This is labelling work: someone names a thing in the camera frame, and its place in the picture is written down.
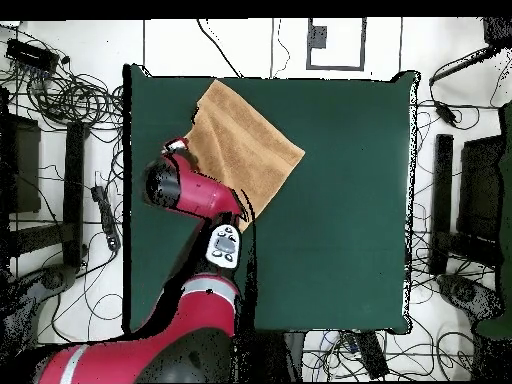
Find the orange terry towel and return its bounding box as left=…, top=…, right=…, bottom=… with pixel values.
left=190, top=78, right=307, bottom=233

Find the black flat panel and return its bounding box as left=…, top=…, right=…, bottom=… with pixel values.
left=457, top=134, right=506, bottom=242

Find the black slim power strip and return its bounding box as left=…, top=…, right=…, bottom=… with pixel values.
left=89, top=184, right=122, bottom=253

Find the black upright bar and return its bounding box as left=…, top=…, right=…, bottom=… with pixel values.
left=429, top=133, right=455, bottom=276
left=61, top=121, right=88, bottom=268

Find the small gray block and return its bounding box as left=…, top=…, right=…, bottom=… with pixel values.
left=307, top=24, right=329, bottom=50

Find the dark green table cloth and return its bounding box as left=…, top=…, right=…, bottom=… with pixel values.
left=128, top=64, right=418, bottom=336

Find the black upright stand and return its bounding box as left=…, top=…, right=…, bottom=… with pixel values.
left=235, top=329, right=306, bottom=384

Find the black power adapter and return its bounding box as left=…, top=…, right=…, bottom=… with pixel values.
left=433, top=100, right=460, bottom=126

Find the black long strip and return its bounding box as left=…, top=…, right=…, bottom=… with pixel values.
left=354, top=330, right=390, bottom=381

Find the black rod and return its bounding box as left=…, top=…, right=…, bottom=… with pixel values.
left=428, top=45, right=502, bottom=87

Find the black corner box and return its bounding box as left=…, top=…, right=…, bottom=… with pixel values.
left=482, top=16, right=512, bottom=50

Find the black single cable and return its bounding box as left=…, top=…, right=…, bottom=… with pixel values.
left=195, top=18, right=245, bottom=80

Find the black cable tangle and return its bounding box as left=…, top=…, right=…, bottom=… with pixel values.
left=0, top=23, right=126, bottom=135

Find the gray square frame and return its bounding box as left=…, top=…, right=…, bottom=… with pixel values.
left=305, top=17, right=368, bottom=72

